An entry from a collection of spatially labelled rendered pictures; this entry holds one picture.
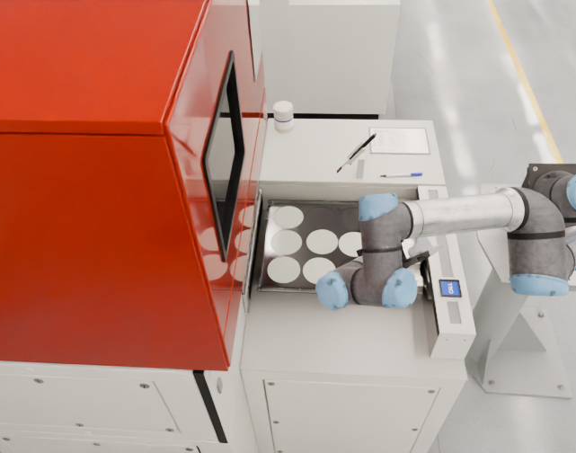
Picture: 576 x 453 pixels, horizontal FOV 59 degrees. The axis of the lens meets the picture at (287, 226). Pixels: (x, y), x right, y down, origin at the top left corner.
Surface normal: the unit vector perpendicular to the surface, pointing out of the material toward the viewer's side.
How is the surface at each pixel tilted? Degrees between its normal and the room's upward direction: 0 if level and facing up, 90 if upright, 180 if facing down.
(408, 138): 0
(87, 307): 90
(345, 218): 0
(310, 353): 0
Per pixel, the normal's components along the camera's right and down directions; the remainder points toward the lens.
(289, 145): -0.04, -0.66
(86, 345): -0.07, 0.75
